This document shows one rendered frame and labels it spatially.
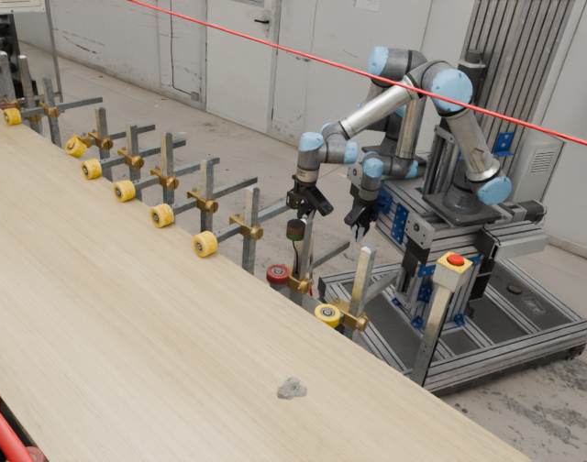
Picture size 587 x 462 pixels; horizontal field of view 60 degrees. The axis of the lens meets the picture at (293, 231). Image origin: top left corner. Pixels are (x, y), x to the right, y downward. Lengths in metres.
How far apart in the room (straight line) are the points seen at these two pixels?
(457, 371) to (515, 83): 1.29
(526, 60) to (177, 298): 1.54
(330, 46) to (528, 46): 2.68
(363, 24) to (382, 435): 3.61
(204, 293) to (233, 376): 0.35
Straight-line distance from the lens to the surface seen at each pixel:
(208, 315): 1.60
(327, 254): 1.98
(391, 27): 4.37
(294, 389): 1.40
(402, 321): 2.77
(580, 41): 3.96
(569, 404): 3.05
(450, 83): 1.68
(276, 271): 1.78
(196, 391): 1.40
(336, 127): 1.80
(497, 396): 2.90
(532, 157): 2.42
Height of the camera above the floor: 1.97
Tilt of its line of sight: 32 degrees down
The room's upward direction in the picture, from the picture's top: 7 degrees clockwise
